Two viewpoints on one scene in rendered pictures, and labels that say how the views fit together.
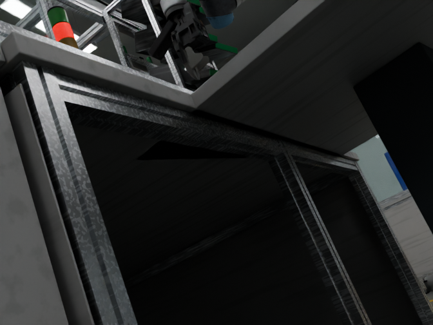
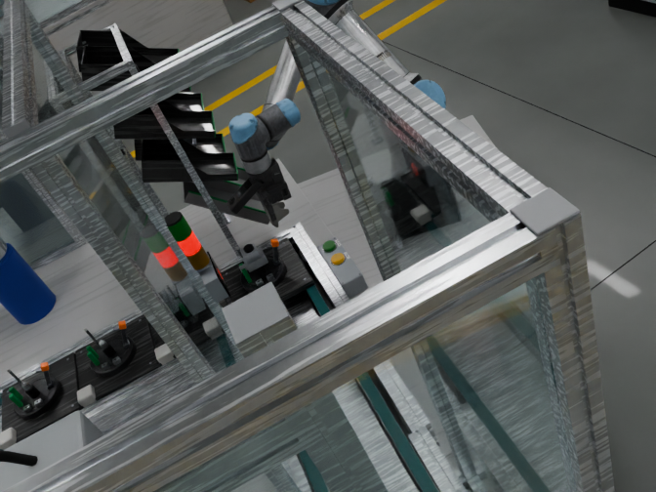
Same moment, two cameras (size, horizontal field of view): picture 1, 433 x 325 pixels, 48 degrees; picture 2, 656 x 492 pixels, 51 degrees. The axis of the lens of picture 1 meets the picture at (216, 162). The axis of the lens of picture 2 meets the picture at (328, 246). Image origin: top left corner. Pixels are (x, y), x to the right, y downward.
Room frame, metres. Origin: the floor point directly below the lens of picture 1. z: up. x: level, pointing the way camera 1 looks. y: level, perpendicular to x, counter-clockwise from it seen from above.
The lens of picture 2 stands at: (-0.24, 0.73, 2.28)
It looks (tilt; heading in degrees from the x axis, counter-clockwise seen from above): 39 degrees down; 328
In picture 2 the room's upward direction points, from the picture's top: 25 degrees counter-clockwise
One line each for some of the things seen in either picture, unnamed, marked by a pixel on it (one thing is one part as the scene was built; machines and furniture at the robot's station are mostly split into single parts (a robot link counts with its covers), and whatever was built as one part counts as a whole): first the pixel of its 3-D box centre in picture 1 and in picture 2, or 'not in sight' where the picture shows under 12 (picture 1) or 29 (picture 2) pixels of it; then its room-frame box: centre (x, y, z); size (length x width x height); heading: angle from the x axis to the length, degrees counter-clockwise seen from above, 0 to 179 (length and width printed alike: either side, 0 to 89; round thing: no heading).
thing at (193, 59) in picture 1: (194, 60); (279, 215); (1.18, -0.05, 1.14); 0.06 x 0.03 x 0.09; 66
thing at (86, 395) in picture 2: not in sight; (106, 348); (1.45, 0.51, 1.01); 0.24 x 0.24 x 0.13; 64
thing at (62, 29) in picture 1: (64, 35); (187, 242); (1.11, 0.25, 1.33); 0.05 x 0.05 x 0.05
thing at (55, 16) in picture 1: (58, 20); (178, 226); (1.11, 0.25, 1.38); 0.05 x 0.05 x 0.05
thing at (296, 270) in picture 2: not in sight; (266, 278); (1.23, 0.06, 0.96); 0.24 x 0.24 x 0.02; 64
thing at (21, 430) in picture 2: not in sight; (30, 389); (1.56, 0.73, 1.01); 0.24 x 0.24 x 0.13; 64
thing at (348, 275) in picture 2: not in sight; (341, 266); (1.06, -0.10, 0.93); 0.21 x 0.07 x 0.06; 154
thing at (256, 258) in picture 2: not in sight; (249, 257); (1.24, 0.07, 1.06); 0.08 x 0.04 x 0.07; 64
